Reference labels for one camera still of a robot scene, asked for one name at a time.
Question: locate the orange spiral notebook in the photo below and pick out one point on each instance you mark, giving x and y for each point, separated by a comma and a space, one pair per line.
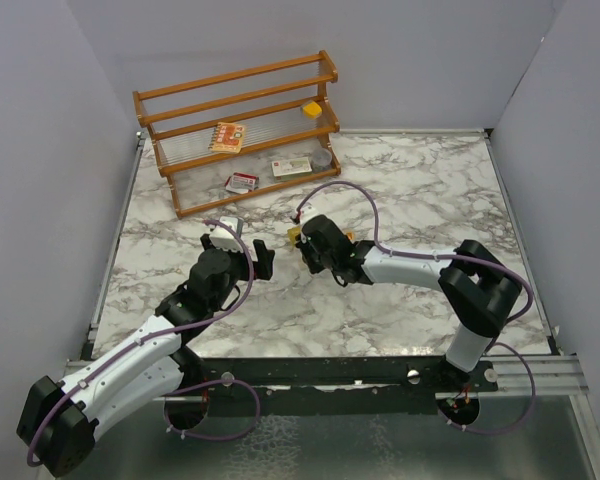
227, 138

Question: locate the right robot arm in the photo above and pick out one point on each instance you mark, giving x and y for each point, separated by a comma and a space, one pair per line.
474, 282

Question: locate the wooden three-tier shelf rack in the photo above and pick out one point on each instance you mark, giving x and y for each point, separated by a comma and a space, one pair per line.
267, 99

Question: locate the clear round pin jar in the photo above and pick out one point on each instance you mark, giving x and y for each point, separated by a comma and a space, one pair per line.
320, 160

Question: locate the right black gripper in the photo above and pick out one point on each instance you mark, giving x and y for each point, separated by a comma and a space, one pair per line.
304, 246

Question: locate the red white staples packet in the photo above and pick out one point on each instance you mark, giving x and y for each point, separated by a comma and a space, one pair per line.
241, 183

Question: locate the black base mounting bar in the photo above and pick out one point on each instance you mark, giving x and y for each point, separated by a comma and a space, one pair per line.
323, 386

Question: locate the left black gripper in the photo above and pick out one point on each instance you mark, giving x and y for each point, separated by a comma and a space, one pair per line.
264, 260

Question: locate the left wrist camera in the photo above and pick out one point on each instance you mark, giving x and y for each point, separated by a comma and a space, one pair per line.
223, 239

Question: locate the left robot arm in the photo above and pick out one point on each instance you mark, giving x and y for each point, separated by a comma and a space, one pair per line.
62, 420

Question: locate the yellow weekly pill organizer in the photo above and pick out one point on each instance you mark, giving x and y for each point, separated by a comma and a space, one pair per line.
294, 236

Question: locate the white green stapler box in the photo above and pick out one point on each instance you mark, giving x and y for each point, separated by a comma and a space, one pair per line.
286, 169

